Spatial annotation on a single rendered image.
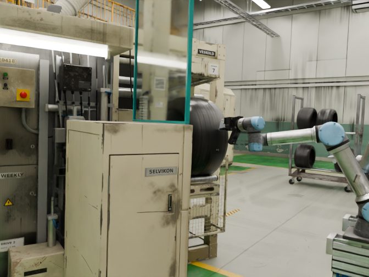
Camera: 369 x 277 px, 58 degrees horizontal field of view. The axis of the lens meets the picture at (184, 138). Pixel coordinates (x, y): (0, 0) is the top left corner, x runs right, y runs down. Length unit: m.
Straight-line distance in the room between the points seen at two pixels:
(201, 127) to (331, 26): 11.87
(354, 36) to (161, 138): 12.34
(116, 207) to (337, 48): 12.53
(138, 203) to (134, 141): 0.25
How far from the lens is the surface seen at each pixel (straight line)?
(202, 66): 2.61
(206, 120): 2.08
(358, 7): 2.33
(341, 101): 13.13
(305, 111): 7.49
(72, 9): 2.28
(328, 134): 1.78
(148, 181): 1.34
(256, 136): 1.86
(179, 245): 1.51
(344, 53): 13.36
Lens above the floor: 1.28
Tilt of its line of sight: 3 degrees down
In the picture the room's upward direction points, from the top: 2 degrees clockwise
